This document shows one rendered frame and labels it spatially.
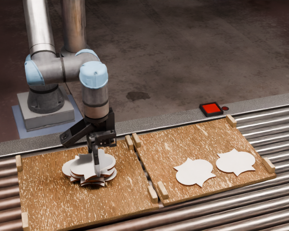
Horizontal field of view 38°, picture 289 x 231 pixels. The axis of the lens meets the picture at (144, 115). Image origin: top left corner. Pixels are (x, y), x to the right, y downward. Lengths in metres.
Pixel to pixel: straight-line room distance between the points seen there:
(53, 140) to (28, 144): 0.09
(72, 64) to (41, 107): 0.52
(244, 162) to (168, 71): 2.47
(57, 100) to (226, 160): 0.72
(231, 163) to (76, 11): 0.76
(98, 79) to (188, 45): 3.28
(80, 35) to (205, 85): 2.26
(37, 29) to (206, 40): 3.35
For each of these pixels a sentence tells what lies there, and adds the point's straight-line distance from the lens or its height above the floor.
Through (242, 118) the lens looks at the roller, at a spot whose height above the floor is 0.92.
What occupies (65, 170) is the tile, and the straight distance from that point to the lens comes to 1.44.
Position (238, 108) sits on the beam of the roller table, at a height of 0.92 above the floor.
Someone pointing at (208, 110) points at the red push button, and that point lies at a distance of 1.77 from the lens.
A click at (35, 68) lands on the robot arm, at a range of 1.25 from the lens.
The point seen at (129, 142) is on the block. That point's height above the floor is 0.96.
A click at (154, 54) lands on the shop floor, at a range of 4.19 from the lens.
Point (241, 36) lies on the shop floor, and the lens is 4.70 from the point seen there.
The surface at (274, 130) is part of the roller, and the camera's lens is 1.75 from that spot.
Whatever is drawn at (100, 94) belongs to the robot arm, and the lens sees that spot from 1.18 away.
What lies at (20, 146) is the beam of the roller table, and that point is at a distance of 1.64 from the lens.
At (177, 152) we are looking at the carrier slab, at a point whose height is 0.94.
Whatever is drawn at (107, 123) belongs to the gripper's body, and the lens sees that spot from 1.27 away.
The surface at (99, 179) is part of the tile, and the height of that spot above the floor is 0.97.
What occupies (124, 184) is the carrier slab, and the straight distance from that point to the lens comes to 1.41.
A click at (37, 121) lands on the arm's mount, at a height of 0.91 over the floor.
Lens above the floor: 1.93
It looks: 36 degrees down
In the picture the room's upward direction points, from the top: 1 degrees clockwise
